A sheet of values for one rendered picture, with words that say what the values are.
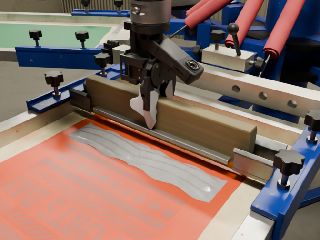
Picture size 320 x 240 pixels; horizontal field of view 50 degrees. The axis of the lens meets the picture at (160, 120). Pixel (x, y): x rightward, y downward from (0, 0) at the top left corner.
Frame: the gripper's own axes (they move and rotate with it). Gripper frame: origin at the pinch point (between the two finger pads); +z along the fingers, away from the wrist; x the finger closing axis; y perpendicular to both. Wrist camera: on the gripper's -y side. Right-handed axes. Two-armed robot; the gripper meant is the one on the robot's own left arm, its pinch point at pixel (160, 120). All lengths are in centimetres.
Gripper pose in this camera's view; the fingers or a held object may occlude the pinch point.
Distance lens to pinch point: 71.3
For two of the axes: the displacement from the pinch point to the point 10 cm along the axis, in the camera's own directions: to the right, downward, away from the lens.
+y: -8.0, -2.9, 5.2
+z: 0.0, 8.7, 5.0
